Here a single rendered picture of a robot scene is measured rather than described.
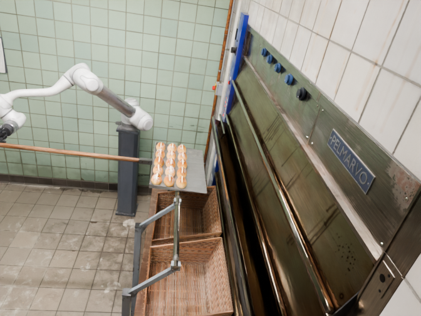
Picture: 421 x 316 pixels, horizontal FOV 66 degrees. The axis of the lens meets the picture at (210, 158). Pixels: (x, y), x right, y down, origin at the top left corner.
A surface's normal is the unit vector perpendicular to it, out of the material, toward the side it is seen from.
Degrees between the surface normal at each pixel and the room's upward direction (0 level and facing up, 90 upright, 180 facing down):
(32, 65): 90
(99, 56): 90
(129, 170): 90
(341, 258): 70
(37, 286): 0
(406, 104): 90
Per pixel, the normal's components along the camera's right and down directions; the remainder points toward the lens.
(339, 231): -0.88, -0.38
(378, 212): -0.99, -0.10
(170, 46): 0.07, 0.51
